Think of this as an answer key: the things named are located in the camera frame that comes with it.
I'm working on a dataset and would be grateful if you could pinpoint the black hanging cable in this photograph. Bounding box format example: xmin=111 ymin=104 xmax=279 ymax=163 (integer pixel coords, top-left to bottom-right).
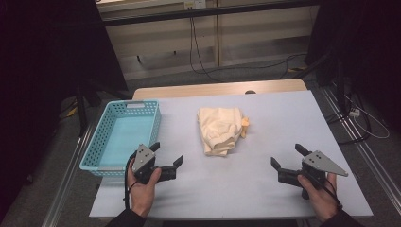
xmin=190 ymin=16 xmax=219 ymax=81
xmin=188 ymin=16 xmax=202 ymax=76

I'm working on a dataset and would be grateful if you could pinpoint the light blue plastic basket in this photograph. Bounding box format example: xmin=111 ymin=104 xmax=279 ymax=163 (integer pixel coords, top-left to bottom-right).
xmin=78 ymin=99 xmax=163 ymax=178

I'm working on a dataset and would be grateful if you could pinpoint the person's right hand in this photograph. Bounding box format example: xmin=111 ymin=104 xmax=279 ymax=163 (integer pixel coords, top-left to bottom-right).
xmin=297 ymin=172 xmax=343 ymax=223

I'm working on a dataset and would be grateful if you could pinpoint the aluminium floor rail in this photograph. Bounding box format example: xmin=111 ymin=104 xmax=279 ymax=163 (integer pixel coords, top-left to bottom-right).
xmin=320 ymin=85 xmax=401 ymax=216
xmin=41 ymin=124 xmax=96 ymax=227

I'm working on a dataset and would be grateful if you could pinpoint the white wall socket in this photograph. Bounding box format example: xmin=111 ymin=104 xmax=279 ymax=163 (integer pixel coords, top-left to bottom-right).
xmin=183 ymin=0 xmax=208 ymax=10

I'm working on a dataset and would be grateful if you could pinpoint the white floor cable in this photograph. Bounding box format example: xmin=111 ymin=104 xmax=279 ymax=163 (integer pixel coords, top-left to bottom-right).
xmin=343 ymin=94 xmax=391 ymax=140

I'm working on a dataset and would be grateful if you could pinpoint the cream yellow cloth garment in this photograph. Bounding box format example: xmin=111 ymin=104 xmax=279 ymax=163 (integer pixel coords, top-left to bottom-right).
xmin=197 ymin=107 xmax=251 ymax=157

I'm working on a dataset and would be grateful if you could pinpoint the left hand-held gripper black cable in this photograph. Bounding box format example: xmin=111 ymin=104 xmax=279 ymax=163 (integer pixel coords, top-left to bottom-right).
xmin=123 ymin=153 xmax=140 ymax=211

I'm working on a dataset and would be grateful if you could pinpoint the hand-held gripper black cable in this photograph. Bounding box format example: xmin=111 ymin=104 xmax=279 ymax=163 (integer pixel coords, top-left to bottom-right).
xmin=123 ymin=153 xmax=140 ymax=211
xmin=321 ymin=183 xmax=344 ymax=212

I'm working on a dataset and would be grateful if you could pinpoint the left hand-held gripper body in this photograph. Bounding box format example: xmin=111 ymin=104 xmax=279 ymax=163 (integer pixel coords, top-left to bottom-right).
xmin=131 ymin=144 xmax=163 ymax=185

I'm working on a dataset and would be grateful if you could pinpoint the person's left hand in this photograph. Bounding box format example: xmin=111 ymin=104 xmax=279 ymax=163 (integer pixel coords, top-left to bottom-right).
xmin=127 ymin=157 xmax=163 ymax=218

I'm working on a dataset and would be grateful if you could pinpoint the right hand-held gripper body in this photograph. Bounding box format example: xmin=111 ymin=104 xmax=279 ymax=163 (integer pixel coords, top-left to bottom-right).
xmin=297 ymin=150 xmax=350 ymax=201

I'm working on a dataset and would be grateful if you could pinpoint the black metal stand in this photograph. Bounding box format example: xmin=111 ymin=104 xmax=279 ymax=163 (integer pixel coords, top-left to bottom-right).
xmin=75 ymin=79 xmax=133 ymax=137

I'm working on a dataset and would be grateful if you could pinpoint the black curtain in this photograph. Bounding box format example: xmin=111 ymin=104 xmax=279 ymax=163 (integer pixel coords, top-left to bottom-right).
xmin=0 ymin=0 xmax=129 ymax=218
xmin=305 ymin=0 xmax=401 ymax=133

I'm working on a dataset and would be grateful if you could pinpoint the right hand-held gripper black cable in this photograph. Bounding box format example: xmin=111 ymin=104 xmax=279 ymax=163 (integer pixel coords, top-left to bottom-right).
xmin=321 ymin=183 xmax=344 ymax=212

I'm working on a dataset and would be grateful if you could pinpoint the light wooden cabinet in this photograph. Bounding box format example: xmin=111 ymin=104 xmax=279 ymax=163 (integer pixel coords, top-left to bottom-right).
xmin=96 ymin=0 xmax=320 ymax=81

